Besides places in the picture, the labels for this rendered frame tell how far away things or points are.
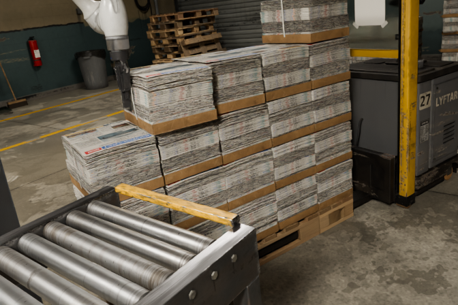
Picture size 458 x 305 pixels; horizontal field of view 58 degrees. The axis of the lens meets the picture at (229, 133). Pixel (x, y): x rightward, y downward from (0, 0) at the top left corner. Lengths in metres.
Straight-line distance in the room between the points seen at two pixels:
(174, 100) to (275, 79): 0.55
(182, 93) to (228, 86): 0.25
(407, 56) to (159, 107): 1.39
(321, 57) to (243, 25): 7.54
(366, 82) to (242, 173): 1.20
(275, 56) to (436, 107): 1.22
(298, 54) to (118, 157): 0.99
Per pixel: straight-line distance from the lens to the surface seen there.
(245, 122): 1.88
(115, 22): 1.71
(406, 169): 2.59
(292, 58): 2.02
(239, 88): 1.83
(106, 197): 1.26
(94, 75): 8.71
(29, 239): 1.12
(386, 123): 2.77
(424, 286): 2.13
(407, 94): 2.46
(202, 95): 1.68
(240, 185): 1.94
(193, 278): 0.82
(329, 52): 2.19
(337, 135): 2.33
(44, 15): 8.97
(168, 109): 1.63
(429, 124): 2.77
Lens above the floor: 1.28
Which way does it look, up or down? 17 degrees down
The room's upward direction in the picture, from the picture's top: 7 degrees counter-clockwise
